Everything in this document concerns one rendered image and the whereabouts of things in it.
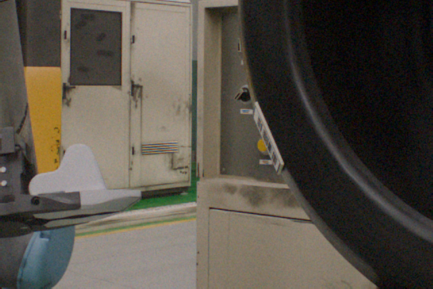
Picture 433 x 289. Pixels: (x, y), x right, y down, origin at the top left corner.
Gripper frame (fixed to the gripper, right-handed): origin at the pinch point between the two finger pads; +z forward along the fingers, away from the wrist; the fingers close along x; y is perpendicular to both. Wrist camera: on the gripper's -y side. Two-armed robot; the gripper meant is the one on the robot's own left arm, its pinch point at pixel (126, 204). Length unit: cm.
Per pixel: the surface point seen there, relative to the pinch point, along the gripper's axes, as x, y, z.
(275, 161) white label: 0.4, 2.2, 13.2
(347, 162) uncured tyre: -6.2, -0.2, 18.2
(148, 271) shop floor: 419, 48, -26
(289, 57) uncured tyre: -6.2, 9.2, 15.0
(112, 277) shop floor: 405, 46, -45
